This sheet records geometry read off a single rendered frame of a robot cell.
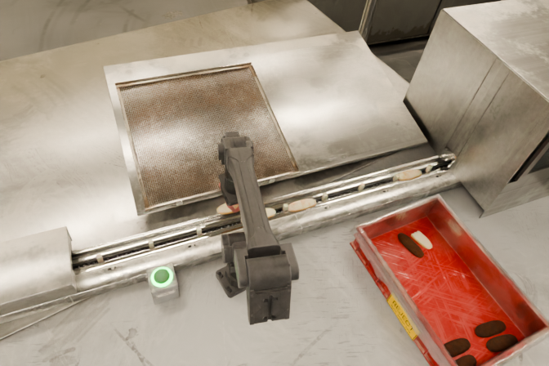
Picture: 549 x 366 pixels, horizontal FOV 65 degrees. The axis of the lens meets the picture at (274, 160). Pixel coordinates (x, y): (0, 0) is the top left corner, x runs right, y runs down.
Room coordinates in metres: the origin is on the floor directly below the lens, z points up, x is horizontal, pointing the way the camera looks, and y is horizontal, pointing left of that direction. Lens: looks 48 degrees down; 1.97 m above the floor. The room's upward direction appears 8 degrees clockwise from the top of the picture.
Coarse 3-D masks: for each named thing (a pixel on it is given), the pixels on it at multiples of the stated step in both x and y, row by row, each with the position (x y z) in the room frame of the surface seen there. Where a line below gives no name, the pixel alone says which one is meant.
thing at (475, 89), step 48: (528, 0) 1.53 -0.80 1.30; (432, 48) 1.34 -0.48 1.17; (480, 48) 1.19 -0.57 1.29; (528, 48) 1.20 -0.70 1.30; (432, 96) 1.27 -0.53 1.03; (480, 96) 1.12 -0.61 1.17; (528, 96) 1.00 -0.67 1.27; (432, 144) 1.18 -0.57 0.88; (480, 144) 1.04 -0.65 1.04; (528, 144) 0.93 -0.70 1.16; (480, 192) 0.96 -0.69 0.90; (528, 192) 0.99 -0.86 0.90
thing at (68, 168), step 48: (288, 0) 2.20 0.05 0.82; (96, 48) 1.53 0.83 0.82; (144, 48) 1.58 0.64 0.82; (192, 48) 1.63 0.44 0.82; (0, 96) 1.15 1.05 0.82; (48, 96) 1.19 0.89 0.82; (96, 96) 1.23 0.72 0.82; (0, 144) 0.93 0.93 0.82; (48, 144) 0.96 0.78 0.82; (96, 144) 0.99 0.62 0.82; (0, 192) 0.74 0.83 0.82; (48, 192) 0.76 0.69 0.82; (96, 192) 0.79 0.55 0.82; (288, 192) 0.90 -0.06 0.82; (0, 240) 0.58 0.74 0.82; (96, 240) 0.62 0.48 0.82; (0, 336) 0.32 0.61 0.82
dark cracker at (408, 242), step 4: (400, 236) 0.79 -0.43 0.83; (404, 236) 0.79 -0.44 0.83; (400, 240) 0.77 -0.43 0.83; (404, 240) 0.77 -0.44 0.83; (408, 240) 0.77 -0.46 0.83; (412, 240) 0.78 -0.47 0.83; (404, 244) 0.76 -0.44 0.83; (408, 244) 0.76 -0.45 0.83; (412, 244) 0.76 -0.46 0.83; (416, 244) 0.76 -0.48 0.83; (408, 248) 0.75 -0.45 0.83; (412, 248) 0.75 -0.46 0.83; (416, 248) 0.75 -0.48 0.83; (420, 248) 0.75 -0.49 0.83; (412, 252) 0.73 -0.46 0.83; (416, 252) 0.73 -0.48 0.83; (420, 252) 0.74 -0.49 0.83; (416, 256) 0.73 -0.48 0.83; (420, 256) 0.73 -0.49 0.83
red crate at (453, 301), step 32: (416, 224) 0.85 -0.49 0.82; (384, 256) 0.71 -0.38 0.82; (448, 256) 0.74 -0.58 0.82; (384, 288) 0.59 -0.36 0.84; (416, 288) 0.62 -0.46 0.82; (448, 288) 0.63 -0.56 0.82; (480, 288) 0.65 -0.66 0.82; (448, 320) 0.53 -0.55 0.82; (480, 320) 0.55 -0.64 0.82; (480, 352) 0.46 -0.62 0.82
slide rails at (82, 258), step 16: (384, 176) 1.01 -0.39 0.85; (320, 192) 0.90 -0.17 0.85; (336, 192) 0.91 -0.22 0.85; (208, 224) 0.71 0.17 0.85; (240, 224) 0.73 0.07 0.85; (144, 240) 0.63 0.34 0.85; (160, 240) 0.64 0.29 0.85; (192, 240) 0.65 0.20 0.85; (80, 256) 0.55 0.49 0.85; (128, 256) 0.57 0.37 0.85; (80, 272) 0.50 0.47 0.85
